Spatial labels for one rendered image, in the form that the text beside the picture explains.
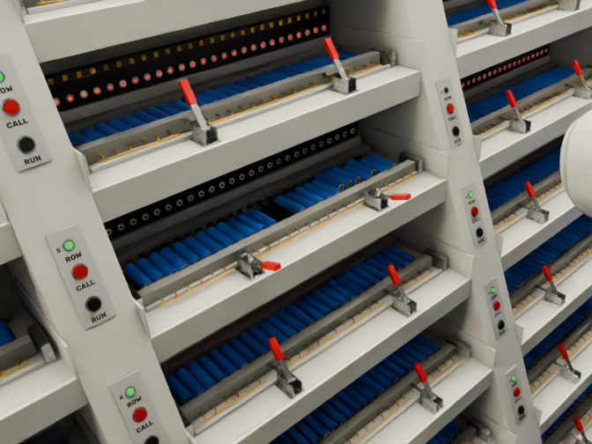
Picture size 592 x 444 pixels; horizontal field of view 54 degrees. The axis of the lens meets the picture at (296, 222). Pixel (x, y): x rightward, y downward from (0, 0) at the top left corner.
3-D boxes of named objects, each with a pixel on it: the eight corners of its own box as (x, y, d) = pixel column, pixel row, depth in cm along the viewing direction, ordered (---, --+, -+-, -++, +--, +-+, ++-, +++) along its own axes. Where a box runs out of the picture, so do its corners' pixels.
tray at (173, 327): (446, 200, 109) (449, 153, 104) (156, 365, 77) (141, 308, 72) (367, 168, 123) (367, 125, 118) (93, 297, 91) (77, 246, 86)
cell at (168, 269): (159, 260, 90) (181, 277, 86) (149, 264, 89) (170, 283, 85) (158, 250, 89) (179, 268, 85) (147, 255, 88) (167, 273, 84)
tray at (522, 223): (635, 175, 150) (648, 125, 143) (498, 276, 119) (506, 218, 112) (560, 153, 164) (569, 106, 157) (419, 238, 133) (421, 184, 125)
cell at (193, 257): (183, 249, 92) (204, 266, 88) (173, 254, 91) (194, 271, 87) (181, 240, 91) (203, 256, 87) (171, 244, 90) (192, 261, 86)
